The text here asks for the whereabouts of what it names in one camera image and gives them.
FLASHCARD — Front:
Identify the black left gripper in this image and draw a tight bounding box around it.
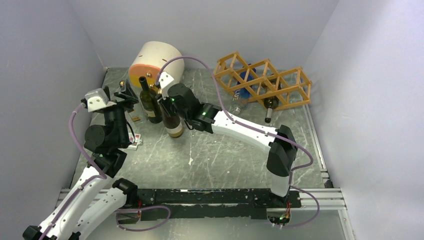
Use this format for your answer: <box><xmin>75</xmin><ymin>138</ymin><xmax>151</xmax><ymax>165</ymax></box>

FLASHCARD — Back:
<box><xmin>102</xmin><ymin>78</ymin><xmax>138</xmax><ymax>144</ymax></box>

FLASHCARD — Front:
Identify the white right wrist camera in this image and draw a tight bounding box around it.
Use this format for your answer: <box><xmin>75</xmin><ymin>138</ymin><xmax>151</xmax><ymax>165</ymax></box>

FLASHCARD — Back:
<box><xmin>155</xmin><ymin>71</ymin><xmax>177</xmax><ymax>99</ymax></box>

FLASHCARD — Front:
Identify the blue labelled clear bottle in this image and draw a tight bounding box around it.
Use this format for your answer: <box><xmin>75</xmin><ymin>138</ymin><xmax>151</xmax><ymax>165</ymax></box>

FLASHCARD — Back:
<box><xmin>232</xmin><ymin>71</ymin><xmax>254</xmax><ymax>115</ymax></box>

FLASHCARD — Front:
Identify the white orange yellow bread box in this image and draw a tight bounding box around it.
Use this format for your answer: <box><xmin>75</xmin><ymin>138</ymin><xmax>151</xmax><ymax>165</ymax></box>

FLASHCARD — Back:
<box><xmin>128</xmin><ymin>41</ymin><xmax>182</xmax><ymax>89</ymax></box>

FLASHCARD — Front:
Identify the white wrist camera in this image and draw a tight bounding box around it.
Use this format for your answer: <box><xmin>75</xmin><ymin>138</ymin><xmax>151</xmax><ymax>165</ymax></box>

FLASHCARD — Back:
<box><xmin>155</xmin><ymin>71</ymin><xmax>177</xmax><ymax>99</ymax></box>
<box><xmin>81</xmin><ymin>88</ymin><xmax>112</xmax><ymax>114</ymax></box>

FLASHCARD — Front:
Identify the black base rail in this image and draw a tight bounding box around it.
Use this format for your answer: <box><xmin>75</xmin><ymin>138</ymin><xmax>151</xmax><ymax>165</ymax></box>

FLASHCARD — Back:
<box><xmin>123</xmin><ymin>188</ymin><xmax>302</xmax><ymax>220</ymax></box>

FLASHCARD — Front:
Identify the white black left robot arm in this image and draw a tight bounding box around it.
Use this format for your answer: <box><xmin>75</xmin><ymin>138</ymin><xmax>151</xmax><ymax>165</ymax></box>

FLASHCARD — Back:
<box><xmin>22</xmin><ymin>80</ymin><xmax>139</xmax><ymax>240</ymax></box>

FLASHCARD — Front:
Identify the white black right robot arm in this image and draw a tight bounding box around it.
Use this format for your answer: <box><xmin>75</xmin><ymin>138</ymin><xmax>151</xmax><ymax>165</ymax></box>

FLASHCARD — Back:
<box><xmin>156</xmin><ymin>83</ymin><xmax>298</xmax><ymax>207</ymax></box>

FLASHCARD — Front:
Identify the clear plastic packet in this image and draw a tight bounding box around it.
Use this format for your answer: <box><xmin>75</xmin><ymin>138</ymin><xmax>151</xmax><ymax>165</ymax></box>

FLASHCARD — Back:
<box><xmin>127</xmin><ymin>132</ymin><xmax>143</xmax><ymax>151</ymax></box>

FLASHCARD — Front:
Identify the clear bottle black cap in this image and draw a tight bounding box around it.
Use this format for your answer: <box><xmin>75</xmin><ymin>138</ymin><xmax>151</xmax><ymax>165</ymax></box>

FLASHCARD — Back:
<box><xmin>120</xmin><ymin>79</ymin><xmax>144</xmax><ymax>122</ymax></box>

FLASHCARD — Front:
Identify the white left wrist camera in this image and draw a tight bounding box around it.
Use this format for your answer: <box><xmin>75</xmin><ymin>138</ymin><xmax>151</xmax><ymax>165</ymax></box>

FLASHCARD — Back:
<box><xmin>81</xmin><ymin>88</ymin><xmax>112</xmax><ymax>114</ymax></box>

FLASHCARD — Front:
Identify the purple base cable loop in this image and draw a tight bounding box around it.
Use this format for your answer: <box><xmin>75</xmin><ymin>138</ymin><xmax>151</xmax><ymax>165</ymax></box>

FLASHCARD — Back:
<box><xmin>112</xmin><ymin>205</ymin><xmax>172</xmax><ymax>233</ymax></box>

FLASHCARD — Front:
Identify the dark bottle gold foil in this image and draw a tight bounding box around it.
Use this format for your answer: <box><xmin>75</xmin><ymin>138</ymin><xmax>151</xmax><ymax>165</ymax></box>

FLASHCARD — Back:
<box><xmin>162</xmin><ymin>117</ymin><xmax>184</xmax><ymax>138</ymax></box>

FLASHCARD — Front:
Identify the aluminium frame rail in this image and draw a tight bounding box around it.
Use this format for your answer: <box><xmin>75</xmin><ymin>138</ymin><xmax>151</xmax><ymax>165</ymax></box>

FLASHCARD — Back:
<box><xmin>44</xmin><ymin>188</ymin><xmax>357</xmax><ymax>240</ymax></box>

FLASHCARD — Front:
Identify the wooden wine rack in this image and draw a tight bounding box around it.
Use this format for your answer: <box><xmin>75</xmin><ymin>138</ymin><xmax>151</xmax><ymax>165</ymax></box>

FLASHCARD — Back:
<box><xmin>213</xmin><ymin>51</ymin><xmax>313</xmax><ymax>111</ymax></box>

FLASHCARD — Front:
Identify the dark green wine bottle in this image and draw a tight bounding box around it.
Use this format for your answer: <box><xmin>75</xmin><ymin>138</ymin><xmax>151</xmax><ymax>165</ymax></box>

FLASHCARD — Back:
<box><xmin>138</xmin><ymin>76</ymin><xmax>162</xmax><ymax>124</ymax></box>

